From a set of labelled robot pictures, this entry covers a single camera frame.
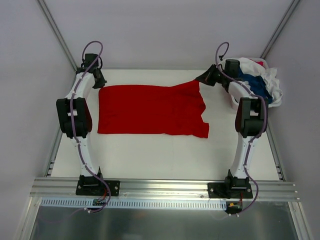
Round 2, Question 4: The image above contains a red t shirt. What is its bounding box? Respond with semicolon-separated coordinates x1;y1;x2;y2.
97;80;210;138

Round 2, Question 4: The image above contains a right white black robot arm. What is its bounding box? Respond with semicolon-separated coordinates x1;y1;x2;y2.
196;59;268;198

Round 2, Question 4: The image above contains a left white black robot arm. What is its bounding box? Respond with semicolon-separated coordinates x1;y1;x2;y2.
56;53;106;195

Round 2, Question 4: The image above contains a white t shirt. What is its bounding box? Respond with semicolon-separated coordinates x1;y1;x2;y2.
237;57;283;108

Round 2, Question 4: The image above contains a white laundry basket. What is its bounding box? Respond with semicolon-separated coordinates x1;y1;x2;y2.
221;57;283;110

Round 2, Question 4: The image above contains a blue t shirt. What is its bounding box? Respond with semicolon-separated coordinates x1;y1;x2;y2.
238;67;273;104

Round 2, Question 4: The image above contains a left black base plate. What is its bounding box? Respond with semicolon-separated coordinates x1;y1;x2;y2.
75;177;120;197

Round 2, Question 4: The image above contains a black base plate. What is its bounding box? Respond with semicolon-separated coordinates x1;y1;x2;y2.
75;177;120;197
207;182;253;199

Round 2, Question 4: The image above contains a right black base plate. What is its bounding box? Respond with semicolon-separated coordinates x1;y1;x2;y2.
207;182;253;199

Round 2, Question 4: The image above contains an aluminium mounting rail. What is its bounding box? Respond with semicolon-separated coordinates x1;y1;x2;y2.
29;177;301;202

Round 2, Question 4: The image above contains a white slotted cable duct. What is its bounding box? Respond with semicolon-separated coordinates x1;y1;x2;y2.
40;197;227;211

